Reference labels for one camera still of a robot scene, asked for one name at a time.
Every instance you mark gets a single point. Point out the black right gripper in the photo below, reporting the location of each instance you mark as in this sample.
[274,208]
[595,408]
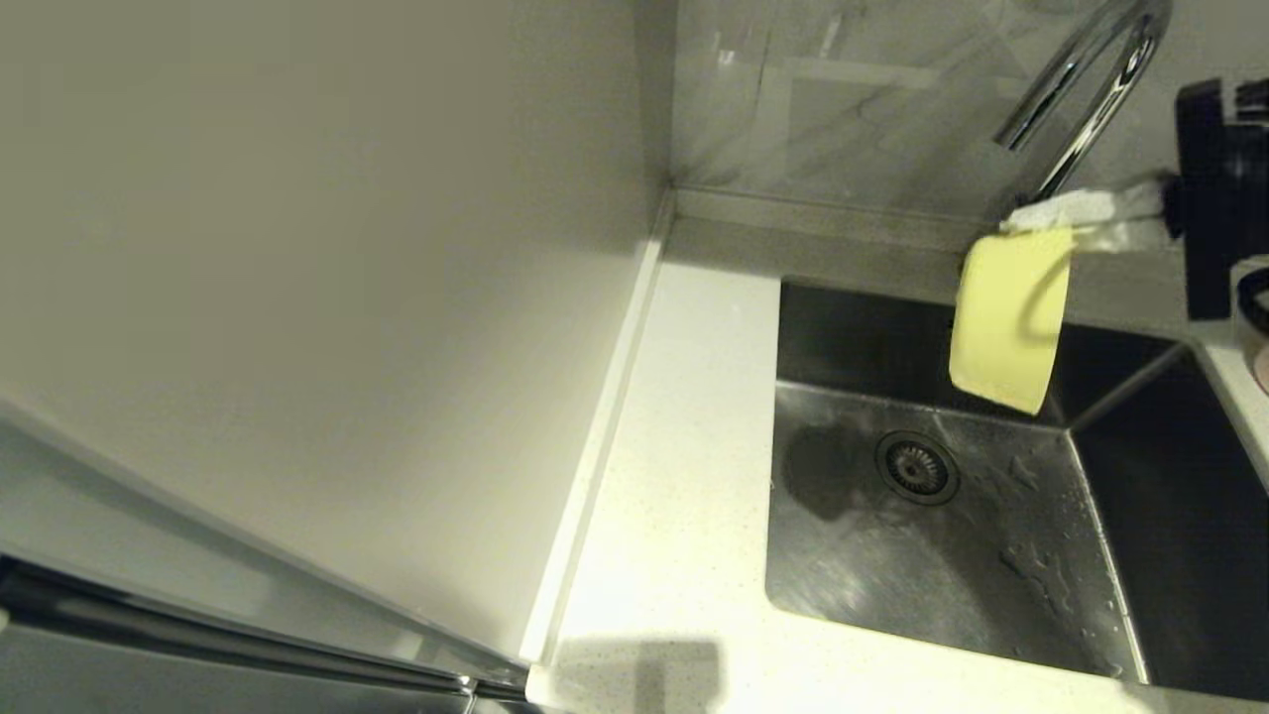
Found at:
[1214,198]

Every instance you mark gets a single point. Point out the yellow plastic bowl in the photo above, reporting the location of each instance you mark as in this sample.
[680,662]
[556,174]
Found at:
[1001,317]

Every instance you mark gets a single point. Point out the pink plastic bowl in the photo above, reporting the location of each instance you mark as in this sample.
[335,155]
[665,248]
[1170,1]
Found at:
[1263,369]

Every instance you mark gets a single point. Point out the stainless steel sink basin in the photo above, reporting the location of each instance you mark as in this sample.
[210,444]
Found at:
[872,585]

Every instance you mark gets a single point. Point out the chrome gooseneck faucet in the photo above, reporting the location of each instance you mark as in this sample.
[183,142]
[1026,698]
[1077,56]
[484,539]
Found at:
[1081,109]

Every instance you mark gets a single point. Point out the round metal drain strainer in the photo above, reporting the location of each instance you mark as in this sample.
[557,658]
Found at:
[917,468]

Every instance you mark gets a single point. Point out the white tall cabinet side panel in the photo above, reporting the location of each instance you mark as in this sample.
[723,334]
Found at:
[297,248]

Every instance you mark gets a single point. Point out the dark metal door trim bar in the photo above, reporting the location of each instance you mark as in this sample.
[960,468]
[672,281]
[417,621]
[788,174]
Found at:
[198,640]

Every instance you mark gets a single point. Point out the grey appliance door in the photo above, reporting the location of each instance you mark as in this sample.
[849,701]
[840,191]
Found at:
[99,521]

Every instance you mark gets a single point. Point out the glossy grey door panel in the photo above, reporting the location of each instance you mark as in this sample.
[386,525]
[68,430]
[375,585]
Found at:
[99,689]

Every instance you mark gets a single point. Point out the small chrome door bracket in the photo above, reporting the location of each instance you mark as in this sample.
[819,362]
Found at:
[468,686]

